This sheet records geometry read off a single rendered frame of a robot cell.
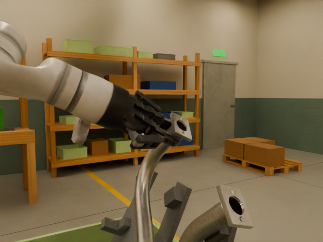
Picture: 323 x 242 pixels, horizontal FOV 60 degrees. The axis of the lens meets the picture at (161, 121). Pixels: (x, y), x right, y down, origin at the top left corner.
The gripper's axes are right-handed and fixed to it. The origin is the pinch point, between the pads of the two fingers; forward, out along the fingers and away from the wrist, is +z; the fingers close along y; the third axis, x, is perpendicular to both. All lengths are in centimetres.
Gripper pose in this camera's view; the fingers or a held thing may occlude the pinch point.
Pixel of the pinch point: (170, 132)
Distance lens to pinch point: 53.4
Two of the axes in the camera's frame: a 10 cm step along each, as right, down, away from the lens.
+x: -5.7, 6.2, 5.4
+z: 8.2, 3.7, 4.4
